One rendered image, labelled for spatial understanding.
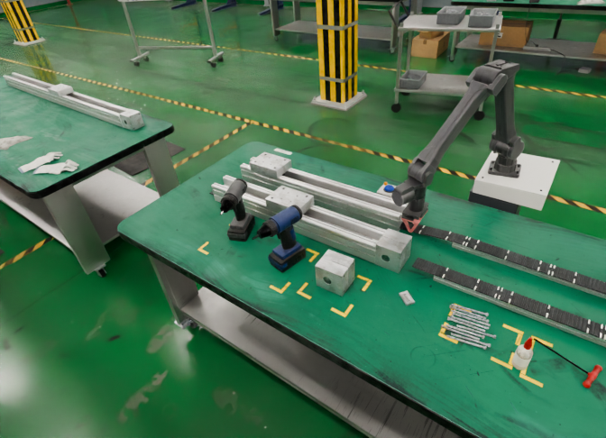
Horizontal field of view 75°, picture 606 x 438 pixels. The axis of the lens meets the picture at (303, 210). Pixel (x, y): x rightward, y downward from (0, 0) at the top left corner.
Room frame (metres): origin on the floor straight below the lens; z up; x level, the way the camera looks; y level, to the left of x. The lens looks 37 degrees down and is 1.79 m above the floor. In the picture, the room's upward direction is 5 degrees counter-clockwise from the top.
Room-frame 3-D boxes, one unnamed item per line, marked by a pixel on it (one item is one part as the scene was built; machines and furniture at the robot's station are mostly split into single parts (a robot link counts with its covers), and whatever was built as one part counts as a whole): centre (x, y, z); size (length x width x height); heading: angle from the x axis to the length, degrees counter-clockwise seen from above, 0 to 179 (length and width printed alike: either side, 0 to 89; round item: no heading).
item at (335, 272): (0.93, -0.10, 0.83); 0.11 x 0.10 x 0.10; 144
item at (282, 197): (1.27, 0.05, 0.87); 0.16 x 0.11 x 0.07; 52
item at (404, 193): (1.13, -0.38, 1.00); 0.12 x 0.09 x 0.12; 118
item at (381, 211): (1.42, -0.07, 0.82); 0.80 x 0.10 x 0.09; 52
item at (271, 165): (1.57, 0.13, 0.87); 0.16 x 0.11 x 0.07; 52
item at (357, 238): (1.27, 0.05, 0.82); 0.80 x 0.10 x 0.09; 52
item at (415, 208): (1.15, -0.42, 0.91); 0.10 x 0.07 x 0.07; 142
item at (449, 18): (4.06, -1.56, 0.50); 1.03 x 0.55 x 1.01; 63
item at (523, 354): (0.56, -0.54, 0.84); 0.04 x 0.04 x 0.12
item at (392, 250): (1.01, -0.31, 0.83); 0.12 x 0.09 x 0.10; 142
